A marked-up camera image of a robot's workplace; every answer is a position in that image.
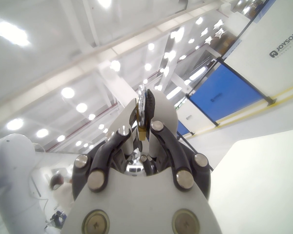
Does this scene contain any silver key with gold part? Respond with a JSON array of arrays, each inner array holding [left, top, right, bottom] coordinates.
[[134, 84, 152, 141]]

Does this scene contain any blue partition panel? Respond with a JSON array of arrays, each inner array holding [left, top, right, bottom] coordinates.
[[188, 64, 269, 126]]

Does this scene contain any small white partition panel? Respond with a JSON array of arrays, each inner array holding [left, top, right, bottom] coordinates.
[[177, 98, 216, 133]]

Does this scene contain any robot body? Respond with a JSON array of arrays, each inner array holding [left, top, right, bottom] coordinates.
[[0, 133, 75, 234]]

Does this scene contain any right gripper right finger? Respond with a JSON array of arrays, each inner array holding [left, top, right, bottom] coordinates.
[[146, 89, 212, 200]]

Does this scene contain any person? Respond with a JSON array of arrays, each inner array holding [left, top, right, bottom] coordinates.
[[49, 174, 75, 217]]

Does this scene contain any large white partition panel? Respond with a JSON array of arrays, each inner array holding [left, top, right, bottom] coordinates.
[[221, 0, 293, 100]]

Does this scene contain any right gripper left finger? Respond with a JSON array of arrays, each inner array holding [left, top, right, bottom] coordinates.
[[72, 98, 138, 200]]

